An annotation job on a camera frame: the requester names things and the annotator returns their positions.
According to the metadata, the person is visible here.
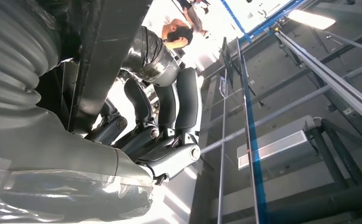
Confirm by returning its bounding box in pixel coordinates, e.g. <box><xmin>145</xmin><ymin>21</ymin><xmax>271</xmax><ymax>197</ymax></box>
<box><xmin>177</xmin><ymin>0</ymin><xmax>212</xmax><ymax>36</ymax></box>
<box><xmin>161</xmin><ymin>18</ymin><xmax>194</xmax><ymax>50</ymax></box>

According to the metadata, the grey ceiling pipe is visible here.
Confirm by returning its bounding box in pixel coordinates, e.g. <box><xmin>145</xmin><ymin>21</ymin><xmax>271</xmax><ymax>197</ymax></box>
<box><xmin>200</xmin><ymin>58</ymin><xmax>362</xmax><ymax>155</ymax></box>

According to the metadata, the ceiling light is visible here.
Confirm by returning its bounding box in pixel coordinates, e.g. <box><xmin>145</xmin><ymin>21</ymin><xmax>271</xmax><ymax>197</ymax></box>
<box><xmin>287</xmin><ymin>9</ymin><xmax>337</xmax><ymax>31</ymax></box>

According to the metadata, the silver ceiling rail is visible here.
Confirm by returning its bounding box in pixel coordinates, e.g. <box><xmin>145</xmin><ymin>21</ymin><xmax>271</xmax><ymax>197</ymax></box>
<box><xmin>274</xmin><ymin>29</ymin><xmax>362</xmax><ymax>132</ymax></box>

